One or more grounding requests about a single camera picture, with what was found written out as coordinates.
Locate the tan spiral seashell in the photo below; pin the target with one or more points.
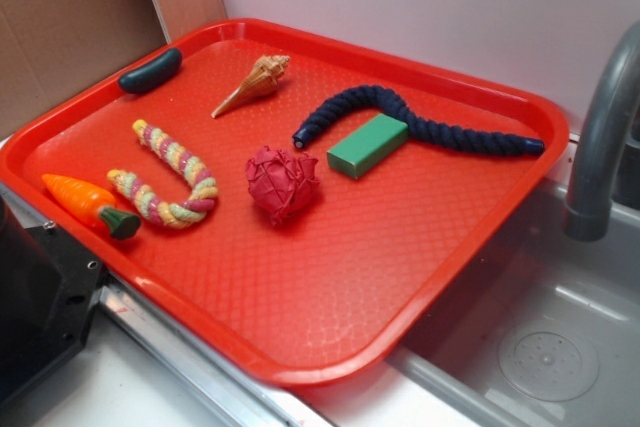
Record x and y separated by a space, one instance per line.
262 80

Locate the brown cardboard panel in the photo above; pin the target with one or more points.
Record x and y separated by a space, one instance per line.
52 50

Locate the orange toy carrot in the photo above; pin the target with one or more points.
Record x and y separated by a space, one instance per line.
92 205

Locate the red plastic tray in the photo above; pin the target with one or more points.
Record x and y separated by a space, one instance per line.
334 287

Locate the black metal bracket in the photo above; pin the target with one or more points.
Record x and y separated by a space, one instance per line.
49 286

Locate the red paper ball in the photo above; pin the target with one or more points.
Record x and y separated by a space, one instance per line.
281 183

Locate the green rectangular block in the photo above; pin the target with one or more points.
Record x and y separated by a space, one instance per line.
366 147

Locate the grey toy sink basin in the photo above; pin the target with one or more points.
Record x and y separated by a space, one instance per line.
538 329

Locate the grey toy faucet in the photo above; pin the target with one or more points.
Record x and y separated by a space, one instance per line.
606 164

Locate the dark green toy pickle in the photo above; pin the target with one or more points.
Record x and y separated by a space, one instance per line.
152 74

